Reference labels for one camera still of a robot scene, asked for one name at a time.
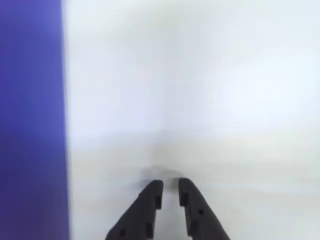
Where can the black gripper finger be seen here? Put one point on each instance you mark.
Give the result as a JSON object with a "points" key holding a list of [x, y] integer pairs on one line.
{"points": [[200, 220], [142, 212]]}

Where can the blue rectangular plastic box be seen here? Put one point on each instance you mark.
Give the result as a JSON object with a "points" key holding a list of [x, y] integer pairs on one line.
{"points": [[30, 112]]}

